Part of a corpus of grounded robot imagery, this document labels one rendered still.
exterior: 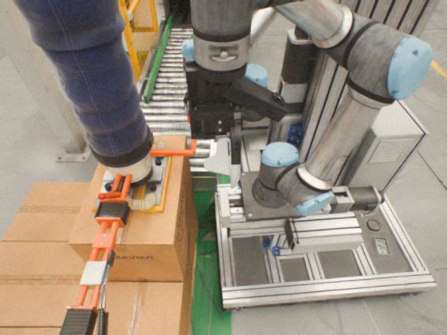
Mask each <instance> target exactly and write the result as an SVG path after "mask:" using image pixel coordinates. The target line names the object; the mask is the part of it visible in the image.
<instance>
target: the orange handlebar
mask: <svg viewBox="0 0 447 335"><path fill-rule="evenodd" d="M196 143H197V140H192V143H191V150H178V149H150V155H151V156H193V154H196ZM121 177H122V176H121V175H120V174H116V178H115V180H114V185H113V188H112V191H111V192H115V191H118V187H119V184H120V180H121ZM131 178H132V175H131V174H127V175H126V178H125V181H124V185H123V188H122V193H121V195H120V198H125V199H126V196H127V193H128V188H129V186H130V180H131ZM107 226H108V223H104V222H102V223H101V224H100V227H99V230H98V233H96V235H95V237H94V241H93V244H92V248H93V249H92V253H91V256H90V259H89V261H96V260H97V257H98V253H99V251H104V256H103V258H102V261H107V262H108V256H109V254H110V250H111V249H113V250H114V247H115V244H116V240H117V237H116V234H117V231H118V226H119V223H113V224H112V228H111V230H110V233H106V228H107ZM87 291H88V286H87V285H81V287H80V291H79V294H78V297H77V300H76V304H75V306H83V304H84V300H85V298H86V294H87ZM99 298H100V285H95V286H94V291H93V294H92V296H91V298H90V302H89V306H94V307H96V309H97V306H98V302H99Z"/></svg>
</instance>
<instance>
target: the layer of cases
mask: <svg viewBox="0 0 447 335"><path fill-rule="evenodd" d="M90 184H91V182H35V183H34V184H33V186H32V188H31V190H30V192H29V194H28V195H27V196H26V198H25V200H24V201H23V203H22V205H21V206H20V209H19V210H18V212H17V214H16V216H15V218H14V220H13V221H12V223H11V224H10V226H9V229H8V230H7V231H6V233H5V234H4V236H3V238H2V241H1V242H0V335H59V333H60V331H61V326H62V324H63V320H64V318H65V314H66V313H67V309H66V306H75V304H76V300H77V297H78V294H79V291H80V287H81V285H80V281H81V278H82V275H83V272H84V269H85V267H86V263H85V262H84V261H83V260H82V259H81V257H80V256H79V255H78V254H77V253H76V252H75V251H73V250H72V249H71V247H70V245H69V244H68V241H69V239H70V236H71V233H72V231H73V229H74V226H75V223H76V220H77V217H78V215H79V212H80V209H81V207H82V205H83V204H84V200H85V198H86V195H87V193H88V190H89V187H90ZM195 234H196V207H195V201H194V190H193V185H192V197H191V205H190V222H189V231H188V246H187V255H186V270H185V279H184V281H123V280H108V281H107V283H106V312H108V335H188V326H189V317H190V299H191V289H192V272H193V262H194V243H195Z"/></svg>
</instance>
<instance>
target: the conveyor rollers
mask: <svg viewBox="0 0 447 335"><path fill-rule="evenodd" d="M191 39H193V37H192V28H171V30H170V35H169V37H168V42H167V44H166V48H165V51H164V55H163V59H162V60H161V63H160V67H159V69H158V74H157V77H156V81H155V84H154V88H153V91H152V95H151V97H150V102H149V103H148V104H144V103H145V101H144V98H143V95H142V102H140V107H141V108H142V110H143V112H144V114H152V115H186V111H184V110H185V109H178V108H185V104H184V103H183V99H184V97H185V95H186V92H187V90H188V85H187V84H186V79H185V76H184V62H183V56H182V44H183V42H184V41H186V40H191ZM145 119H146V122H188V118H187V116H145ZM146 124H147V125H148V127H149V129H150V130H191V128H190V124H148V123H146ZM150 132H153V135H154V136H187V138H192V135H191V131H150ZM196 147H210V140H197V143H196ZM193 156H210V149H196V154H193ZM205 160H206V159H205V158H190V166H204V161H205Z"/></svg>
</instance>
